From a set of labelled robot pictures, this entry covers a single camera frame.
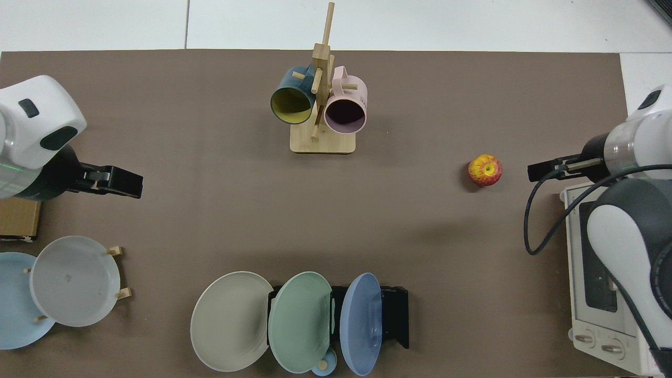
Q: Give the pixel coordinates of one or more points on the red yellow apple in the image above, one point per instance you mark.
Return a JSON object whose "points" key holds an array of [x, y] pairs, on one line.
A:
{"points": [[485, 170]]}

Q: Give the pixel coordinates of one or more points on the grey plate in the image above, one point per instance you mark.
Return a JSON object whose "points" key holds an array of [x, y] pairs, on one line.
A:
{"points": [[73, 281]]}

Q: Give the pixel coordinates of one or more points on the wooden plate rack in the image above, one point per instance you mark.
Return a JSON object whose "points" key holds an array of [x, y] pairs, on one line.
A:
{"points": [[125, 293]]}

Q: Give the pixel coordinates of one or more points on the light blue plate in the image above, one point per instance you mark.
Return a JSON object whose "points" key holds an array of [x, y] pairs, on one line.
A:
{"points": [[13, 304]]}

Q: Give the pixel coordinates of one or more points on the beige plate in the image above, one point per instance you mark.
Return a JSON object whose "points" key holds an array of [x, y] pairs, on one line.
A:
{"points": [[228, 323]]}

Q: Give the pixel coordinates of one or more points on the black dish rack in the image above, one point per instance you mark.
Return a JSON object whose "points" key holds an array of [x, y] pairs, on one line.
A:
{"points": [[396, 315]]}

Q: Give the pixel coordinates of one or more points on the green plate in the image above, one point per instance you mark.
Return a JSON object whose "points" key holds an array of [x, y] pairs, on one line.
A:
{"points": [[299, 325]]}

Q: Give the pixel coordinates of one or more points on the pale toaster oven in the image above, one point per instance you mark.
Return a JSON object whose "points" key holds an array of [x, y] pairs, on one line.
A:
{"points": [[577, 294]]}

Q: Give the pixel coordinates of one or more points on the brown table cloth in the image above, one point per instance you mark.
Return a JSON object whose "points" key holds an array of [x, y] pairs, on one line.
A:
{"points": [[210, 210]]}

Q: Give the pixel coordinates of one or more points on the dark grey ribbed panel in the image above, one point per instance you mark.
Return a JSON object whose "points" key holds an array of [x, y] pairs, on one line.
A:
{"points": [[664, 8]]}

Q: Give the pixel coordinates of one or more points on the pink cup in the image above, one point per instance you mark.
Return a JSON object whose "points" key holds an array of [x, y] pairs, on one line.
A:
{"points": [[344, 115]]}

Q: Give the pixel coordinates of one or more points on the wooden cup stand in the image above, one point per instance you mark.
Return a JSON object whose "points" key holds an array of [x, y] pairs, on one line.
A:
{"points": [[328, 142]]}

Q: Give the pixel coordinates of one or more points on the dark blue cup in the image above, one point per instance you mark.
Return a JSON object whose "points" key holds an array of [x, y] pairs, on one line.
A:
{"points": [[291, 105]]}

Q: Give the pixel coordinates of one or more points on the small blue round thing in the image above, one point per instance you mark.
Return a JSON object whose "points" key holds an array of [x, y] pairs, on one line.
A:
{"points": [[324, 365]]}

